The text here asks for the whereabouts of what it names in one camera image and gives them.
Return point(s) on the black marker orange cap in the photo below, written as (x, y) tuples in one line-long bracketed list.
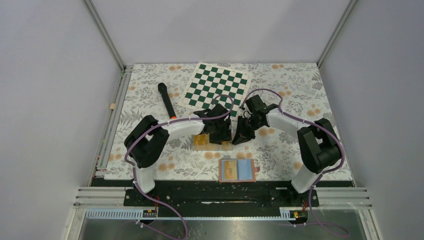
[(163, 90)]

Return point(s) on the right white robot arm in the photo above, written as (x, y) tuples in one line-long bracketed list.
[(318, 143)]

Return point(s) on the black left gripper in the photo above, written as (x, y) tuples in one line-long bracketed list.
[(225, 136)]

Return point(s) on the yellow credit cards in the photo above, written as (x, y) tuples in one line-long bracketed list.
[(201, 140)]

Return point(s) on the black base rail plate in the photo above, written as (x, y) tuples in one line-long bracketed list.
[(212, 199)]

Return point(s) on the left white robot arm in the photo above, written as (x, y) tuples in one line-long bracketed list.
[(147, 140)]

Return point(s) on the tan leather card holder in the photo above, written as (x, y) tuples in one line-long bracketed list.
[(246, 171)]

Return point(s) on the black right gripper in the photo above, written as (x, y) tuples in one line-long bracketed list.
[(241, 134)]

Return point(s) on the single yellow credit card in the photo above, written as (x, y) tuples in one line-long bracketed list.
[(230, 170)]

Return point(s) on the aluminium frame post left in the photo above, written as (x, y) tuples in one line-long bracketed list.
[(104, 33)]

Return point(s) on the floral patterned table mat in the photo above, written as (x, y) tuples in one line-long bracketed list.
[(298, 87)]

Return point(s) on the green white checkerboard mat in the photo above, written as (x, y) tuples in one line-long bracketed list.
[(210, 83)]

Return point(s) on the aluminium frame post right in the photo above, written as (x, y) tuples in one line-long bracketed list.
[(339, 26)]

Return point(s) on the aluminium frame post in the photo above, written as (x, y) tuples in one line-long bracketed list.
[(104, 33), (339, 26)]

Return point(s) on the clear acrylic card box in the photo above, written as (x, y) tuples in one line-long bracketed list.
[(223, 146)]

